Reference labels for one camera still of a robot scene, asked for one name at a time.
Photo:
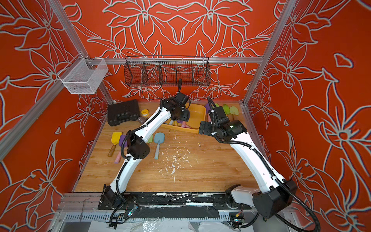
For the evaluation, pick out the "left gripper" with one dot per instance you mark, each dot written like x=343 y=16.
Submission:
x=186 y=117

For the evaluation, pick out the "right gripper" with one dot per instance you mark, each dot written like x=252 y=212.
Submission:
x=207 y=127

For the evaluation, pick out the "pale green shovel wooden handle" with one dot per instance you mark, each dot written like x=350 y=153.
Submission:
x=234 y=111

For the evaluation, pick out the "purple scoop shovel pink handle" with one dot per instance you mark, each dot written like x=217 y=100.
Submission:
x=118 y=158

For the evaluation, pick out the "yellow shovel purple handle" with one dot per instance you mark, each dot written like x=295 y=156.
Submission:
x=115 y=141

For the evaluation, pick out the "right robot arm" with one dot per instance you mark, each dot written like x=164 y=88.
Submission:
x=275 y=193

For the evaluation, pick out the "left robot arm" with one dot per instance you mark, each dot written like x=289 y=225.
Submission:
x=135 y=148

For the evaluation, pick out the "yellow plastic storage box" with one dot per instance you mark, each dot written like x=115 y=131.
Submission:
x=197 y=115

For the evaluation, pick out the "yellow tape roll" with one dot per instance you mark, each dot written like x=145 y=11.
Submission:
x=145 y=112

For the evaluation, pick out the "black plastic tool case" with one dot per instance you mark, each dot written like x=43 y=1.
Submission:
x=122 y=112

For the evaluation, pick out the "black wire wall basket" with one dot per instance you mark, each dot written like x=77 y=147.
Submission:
x=159 y=71

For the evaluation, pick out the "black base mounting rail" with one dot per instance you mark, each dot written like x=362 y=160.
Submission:
x=216 y=200

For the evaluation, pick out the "white mesh wall basket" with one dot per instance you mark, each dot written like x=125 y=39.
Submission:
x=83 y=78

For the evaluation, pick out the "white cable duct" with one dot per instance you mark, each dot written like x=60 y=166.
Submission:
x=104 y=217

